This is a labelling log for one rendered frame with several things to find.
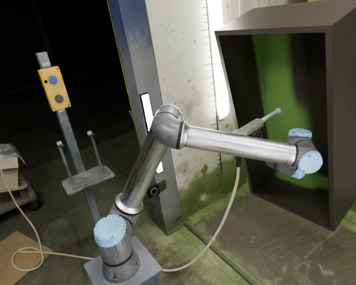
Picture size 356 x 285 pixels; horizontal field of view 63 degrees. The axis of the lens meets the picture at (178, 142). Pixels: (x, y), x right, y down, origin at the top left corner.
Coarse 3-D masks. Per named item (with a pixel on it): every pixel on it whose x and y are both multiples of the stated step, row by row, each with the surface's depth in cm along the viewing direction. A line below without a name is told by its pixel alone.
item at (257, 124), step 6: (270, 114) 160; (258, 120) 153; (264, 120) 157; (246, 126) 149; (252, 126) 149; (258, 126) 152; (234, 132) 145; (240, 132) 144; (246, 132) 147; (252, 132) 151; (240, 162) 154
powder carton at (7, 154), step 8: (0, 144) 311; (8, 144) 316; (0, 152) 313; (8, 152) 312; (16, 152) 295; (0, 160) 279; (8, 160) 283; (16, 160) 287; (8, 168) 282; (16, 168) 292; (0, 176) 285; (8, 176) 290; (16, 176) 294; (0, 184) 287; (8, 184) 292; (16, 184) 297
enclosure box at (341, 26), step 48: (336, 0) 130; (240, 48) 166; (288, 48) 164; (336, 48) 113; (240, 96) 177; (288, 96) 182; (336, 96) 124; (336, 144) 138; (288, 192) 203; (336, 192) 155
